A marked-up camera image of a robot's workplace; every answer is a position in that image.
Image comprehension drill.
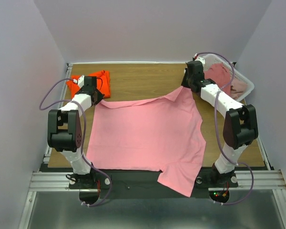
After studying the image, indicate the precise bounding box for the dusty rose t shirt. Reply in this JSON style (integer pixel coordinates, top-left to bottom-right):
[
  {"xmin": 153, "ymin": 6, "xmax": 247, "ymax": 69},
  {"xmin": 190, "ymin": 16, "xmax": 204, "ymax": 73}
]
[{"xmin": 204, "ymin": 63, "xmax": 231, "ymax": 95}]

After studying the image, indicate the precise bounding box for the aluminium frame rail left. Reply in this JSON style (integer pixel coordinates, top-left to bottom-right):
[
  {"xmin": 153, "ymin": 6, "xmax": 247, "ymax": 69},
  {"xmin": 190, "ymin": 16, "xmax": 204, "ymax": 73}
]
[{"xmin": 19, "ymin": 62, "xmax": 74, "ymax": 229}]

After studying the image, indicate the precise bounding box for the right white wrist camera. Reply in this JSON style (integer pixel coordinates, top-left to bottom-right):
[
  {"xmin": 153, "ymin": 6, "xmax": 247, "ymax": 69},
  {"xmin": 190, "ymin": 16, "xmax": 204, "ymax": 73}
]
[{"xmin": 193, "ymin": 54, "xmax": 205, "ymax": 68}]

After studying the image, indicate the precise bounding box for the aluminium frame rail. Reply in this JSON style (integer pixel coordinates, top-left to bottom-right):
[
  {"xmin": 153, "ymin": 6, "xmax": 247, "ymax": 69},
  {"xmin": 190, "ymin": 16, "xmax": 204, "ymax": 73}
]
[
  {"xmin": 19, "ymin": 62, "xmax": 74, "ymax": 229},
  {"xmin": 243, "ymin": 97, "xmax": 286, "ymax": 229}
]

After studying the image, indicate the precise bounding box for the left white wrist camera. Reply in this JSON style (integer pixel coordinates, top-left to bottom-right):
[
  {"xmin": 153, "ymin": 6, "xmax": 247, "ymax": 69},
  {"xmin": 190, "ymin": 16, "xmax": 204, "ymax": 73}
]
[{"xmin": 72, "ymin": 75, "xmax": 85, "ymax": 88}]

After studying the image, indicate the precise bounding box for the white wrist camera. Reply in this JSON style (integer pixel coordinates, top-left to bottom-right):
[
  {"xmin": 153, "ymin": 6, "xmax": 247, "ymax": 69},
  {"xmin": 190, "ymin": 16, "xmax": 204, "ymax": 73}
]
[
  {"xmin": 193, "ymin": 54, "xmax": 205, "ymax": 68},
  {"xmin": 72, "ymin": 75, "xmax": 85, "ymax": 88}
]

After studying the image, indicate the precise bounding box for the white plastic basket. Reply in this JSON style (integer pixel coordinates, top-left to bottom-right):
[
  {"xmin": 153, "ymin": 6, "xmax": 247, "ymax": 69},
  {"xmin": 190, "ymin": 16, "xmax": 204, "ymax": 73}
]
[{"xmin": 201, "ymin": 54, "xmax": 254, "ymax": 102}]

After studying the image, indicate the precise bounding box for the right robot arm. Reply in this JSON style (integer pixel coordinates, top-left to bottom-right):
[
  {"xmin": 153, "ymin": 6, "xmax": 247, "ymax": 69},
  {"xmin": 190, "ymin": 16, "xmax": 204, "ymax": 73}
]
[{"xmin": 182, "ymin": 60, "xmax": 258, "ymax": 186}]

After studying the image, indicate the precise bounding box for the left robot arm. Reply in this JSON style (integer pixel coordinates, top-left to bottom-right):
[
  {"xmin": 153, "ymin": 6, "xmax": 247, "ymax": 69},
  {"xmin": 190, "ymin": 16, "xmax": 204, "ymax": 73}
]
[{"xmin": 47, "ymin": 75, "xmax": 103, "ymax": 189}]

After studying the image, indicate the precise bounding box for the bright pink t shirt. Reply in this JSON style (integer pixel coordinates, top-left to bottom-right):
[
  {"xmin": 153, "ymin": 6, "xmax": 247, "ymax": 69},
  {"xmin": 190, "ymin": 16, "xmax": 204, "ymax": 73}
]
[{"xmin": 86, "ymin": 87, "xmax": 206, "ymax": 197}]

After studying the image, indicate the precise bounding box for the folded orange t shirt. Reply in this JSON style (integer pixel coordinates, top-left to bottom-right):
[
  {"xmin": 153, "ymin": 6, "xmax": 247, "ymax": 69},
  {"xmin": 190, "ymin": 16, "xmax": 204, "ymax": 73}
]
[{"xmin": 65, "ymin": 70, "xmax": 111, "ymax": 98}]

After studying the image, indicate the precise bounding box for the aluminium frame rail right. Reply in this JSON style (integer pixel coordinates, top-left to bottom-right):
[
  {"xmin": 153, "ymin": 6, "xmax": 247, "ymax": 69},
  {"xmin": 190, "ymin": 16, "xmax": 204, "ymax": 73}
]
[{"xmin": 243, "ymin": 97, "xmax": 286, "ymax": 229}]

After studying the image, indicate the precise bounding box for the pale pink t shirt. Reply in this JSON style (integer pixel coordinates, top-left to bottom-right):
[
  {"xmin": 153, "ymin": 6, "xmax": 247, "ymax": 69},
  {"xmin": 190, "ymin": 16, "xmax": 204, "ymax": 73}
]
[{"xmin": 230, "ymin": 78, "xmax": 247, "ymax": 100}]

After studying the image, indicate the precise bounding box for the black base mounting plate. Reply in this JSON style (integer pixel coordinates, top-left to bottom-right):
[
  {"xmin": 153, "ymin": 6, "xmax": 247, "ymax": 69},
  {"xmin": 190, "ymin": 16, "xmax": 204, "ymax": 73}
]
[{"xmin": 66, "ymin": 167, "xmax": 238, "ymax": 204}]

